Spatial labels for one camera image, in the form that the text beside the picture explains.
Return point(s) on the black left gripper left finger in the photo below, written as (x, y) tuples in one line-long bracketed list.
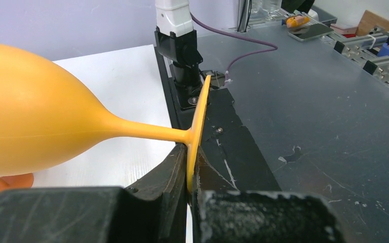
[(152, 209)]

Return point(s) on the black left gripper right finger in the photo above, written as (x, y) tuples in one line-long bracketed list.
[(221, 213)]

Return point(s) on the orange wine glass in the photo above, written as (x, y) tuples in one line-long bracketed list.
[(16, 182)]

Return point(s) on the yellow wine glass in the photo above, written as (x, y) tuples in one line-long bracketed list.
[(48, 116)]

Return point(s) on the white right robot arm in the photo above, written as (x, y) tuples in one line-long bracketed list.
[(176, 39)]

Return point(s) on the smartphone on bench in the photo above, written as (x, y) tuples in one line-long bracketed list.
[(308, 32)]

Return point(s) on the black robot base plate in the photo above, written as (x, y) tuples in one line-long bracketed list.
[(233, 161)]

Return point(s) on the aluminium frame profiles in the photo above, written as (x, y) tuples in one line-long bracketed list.
[(370, 52)]

